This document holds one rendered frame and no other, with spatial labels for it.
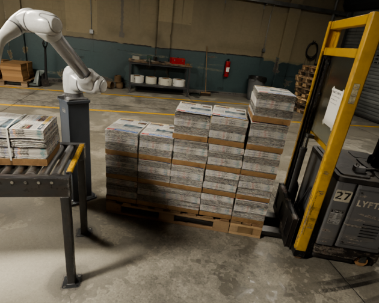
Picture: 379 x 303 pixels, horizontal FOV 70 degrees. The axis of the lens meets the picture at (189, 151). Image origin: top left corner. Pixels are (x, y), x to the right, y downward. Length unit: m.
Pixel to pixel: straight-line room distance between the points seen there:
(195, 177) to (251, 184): 0.47
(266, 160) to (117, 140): 1.24
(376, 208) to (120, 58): 7.69
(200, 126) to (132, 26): 6.85
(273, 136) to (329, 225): 0.84
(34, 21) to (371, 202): 2.60
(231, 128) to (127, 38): 6.93
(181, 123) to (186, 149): 0.23
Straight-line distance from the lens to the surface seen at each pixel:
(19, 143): 1.78
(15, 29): 2.10
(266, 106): 2.12
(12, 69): 8.30
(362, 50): 2.03
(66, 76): 2.51
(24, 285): 2.23
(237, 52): 9.35
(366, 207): 2.47
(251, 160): 2.24
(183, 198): 2.42
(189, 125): 2.15
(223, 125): 2.13
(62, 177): 1.67
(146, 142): 2.27
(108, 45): 8.79
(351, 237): 2.59
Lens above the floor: 1.58
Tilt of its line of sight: 22 degrees down
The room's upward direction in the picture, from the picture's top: 7 degrees clockwise
